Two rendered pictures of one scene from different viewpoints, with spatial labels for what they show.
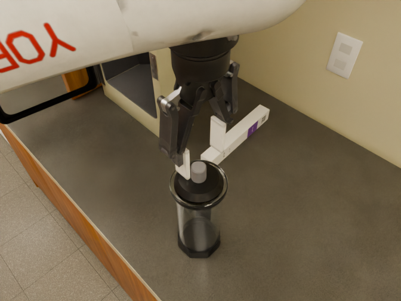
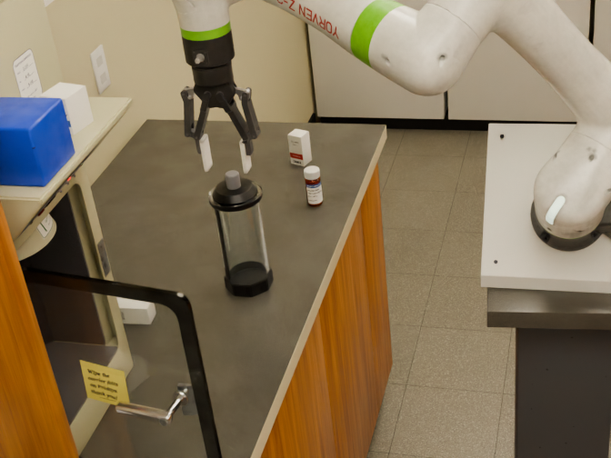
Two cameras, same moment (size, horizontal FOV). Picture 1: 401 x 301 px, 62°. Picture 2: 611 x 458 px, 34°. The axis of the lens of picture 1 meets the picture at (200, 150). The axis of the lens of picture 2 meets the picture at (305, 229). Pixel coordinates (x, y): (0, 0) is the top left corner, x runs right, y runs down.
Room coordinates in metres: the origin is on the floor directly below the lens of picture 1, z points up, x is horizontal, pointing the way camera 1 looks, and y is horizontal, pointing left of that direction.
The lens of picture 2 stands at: (1.05, 1.63, 2.16)
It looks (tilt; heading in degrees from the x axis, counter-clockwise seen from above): 32 degrees down; 243
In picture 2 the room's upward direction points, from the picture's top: 7 degrees counter-clockwise
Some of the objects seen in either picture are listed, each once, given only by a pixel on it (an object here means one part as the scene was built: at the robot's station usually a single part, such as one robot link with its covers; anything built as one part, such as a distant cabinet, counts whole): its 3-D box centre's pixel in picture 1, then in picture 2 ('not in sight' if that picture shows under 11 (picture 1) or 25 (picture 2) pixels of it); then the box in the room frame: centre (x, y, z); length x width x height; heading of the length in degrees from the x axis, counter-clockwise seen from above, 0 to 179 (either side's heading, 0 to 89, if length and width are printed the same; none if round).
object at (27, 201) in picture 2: not in sight; (63, 171); (0.74, 0.25, 1.46); 0.32 x 0.11 x 0.10; 45
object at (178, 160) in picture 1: (172, 156); (252, 142); (0.33, 0.04, 1.28); 0.03 x 0.01 x 0.05; 135
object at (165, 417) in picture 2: not in sight; (151, 405); (0.77, 0.53, 1.20); 0.10 x 0.05 x 0.03; 127
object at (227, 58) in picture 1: (200, 71); (214, 83); (0.37, 0.00, 1.40); 0.08 x 0.07 x 0.09; 135
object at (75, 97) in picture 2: not in sight; (66, 108); (0.71, 0.22, 1.54); 0.05 x 0.05 x 0.06; 33
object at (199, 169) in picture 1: (199, 178); (234, 187); (0.37, 0.00, 1.18); 0.09 x 0.09 x 0.07
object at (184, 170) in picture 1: (182, 160); (245, 154); (0.34, 0.03, 1.25); 0.03 x 0.01 x 0.07; 45
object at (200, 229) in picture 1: (199, 212); (242, 236); (0.37, 0.00, 1.06); 0.11 x 0.11 x 0.21
